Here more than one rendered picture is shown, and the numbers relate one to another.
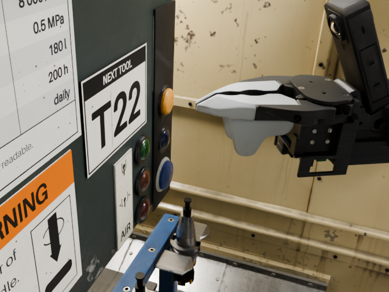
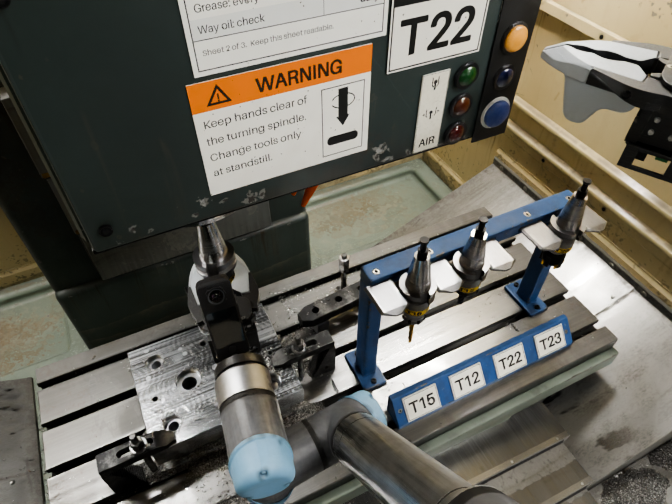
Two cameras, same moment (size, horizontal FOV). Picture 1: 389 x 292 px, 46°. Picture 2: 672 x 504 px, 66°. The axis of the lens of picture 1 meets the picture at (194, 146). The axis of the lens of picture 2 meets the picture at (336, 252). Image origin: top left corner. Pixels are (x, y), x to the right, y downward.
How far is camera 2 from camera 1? 0.22 m
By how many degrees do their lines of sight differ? 41
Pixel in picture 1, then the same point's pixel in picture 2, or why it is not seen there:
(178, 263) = (544, 239)
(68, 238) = (357, 113)
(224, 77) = not seen: outside the picture
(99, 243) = (392, 135)
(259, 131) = (593, 98)
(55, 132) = (357, 24)
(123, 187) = (430, 100)
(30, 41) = not seen: outside the picture
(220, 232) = (645, 251)
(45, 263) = (331, 120)
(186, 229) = (571, 210)
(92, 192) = (391, 88)
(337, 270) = not seen: outside the picture
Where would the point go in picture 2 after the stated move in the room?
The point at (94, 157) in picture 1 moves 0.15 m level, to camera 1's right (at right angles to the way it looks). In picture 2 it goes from (397, 59) to (553, 132)
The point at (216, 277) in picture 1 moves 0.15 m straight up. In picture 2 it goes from (613, 294) to (638, 256)
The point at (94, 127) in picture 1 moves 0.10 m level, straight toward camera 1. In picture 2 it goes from (402, 33) to (336, 85)
